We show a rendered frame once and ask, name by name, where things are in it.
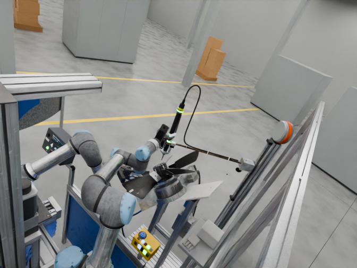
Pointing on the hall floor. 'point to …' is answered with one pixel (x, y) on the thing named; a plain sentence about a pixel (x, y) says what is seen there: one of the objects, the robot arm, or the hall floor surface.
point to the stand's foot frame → (172, 261)
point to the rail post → (66, 218)
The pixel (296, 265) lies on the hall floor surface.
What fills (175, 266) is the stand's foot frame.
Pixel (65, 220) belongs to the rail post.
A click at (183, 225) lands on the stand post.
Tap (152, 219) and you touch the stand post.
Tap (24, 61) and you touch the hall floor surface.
